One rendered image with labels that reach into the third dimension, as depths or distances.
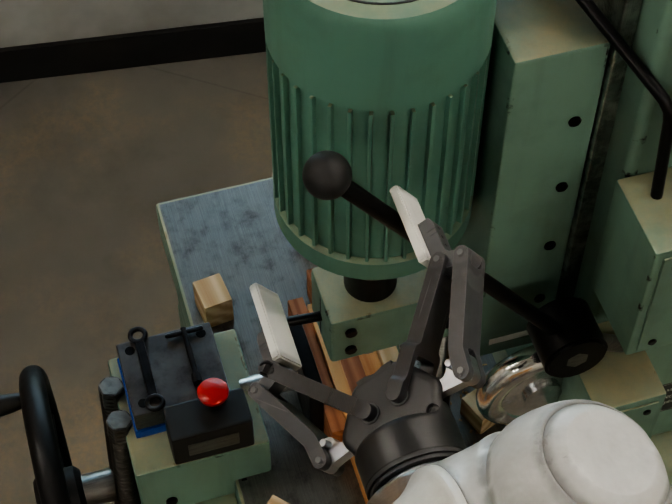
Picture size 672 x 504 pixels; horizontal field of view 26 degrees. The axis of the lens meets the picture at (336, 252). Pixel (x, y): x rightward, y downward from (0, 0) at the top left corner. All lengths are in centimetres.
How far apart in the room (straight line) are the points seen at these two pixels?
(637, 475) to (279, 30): 47
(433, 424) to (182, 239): 73
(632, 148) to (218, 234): 61
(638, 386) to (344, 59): 47
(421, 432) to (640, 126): 33
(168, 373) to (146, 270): 132
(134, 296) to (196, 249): 108
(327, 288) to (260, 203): 30
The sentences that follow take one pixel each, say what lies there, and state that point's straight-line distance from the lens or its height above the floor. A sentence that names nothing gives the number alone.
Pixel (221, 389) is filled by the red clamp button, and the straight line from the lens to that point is 139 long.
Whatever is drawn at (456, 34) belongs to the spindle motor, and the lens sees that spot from 104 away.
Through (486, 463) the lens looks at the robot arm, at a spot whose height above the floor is 154.
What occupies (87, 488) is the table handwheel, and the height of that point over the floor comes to 83.
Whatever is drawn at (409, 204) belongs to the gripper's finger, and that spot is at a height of 138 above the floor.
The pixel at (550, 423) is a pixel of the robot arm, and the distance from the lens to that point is 75.
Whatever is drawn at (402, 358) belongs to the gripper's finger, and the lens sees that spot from 101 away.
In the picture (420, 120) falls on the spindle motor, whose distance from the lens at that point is 110.
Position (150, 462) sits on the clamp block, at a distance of 144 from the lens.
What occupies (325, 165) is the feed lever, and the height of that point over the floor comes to 144.
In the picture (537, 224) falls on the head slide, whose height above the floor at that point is 120.
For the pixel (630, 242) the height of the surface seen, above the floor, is 127.
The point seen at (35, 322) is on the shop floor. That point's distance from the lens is 271.
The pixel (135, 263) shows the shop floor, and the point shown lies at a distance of 276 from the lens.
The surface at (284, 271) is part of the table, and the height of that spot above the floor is 90.
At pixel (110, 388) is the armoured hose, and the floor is 97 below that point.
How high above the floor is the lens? 222
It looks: 54 degrees down
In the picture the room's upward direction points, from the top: straight up
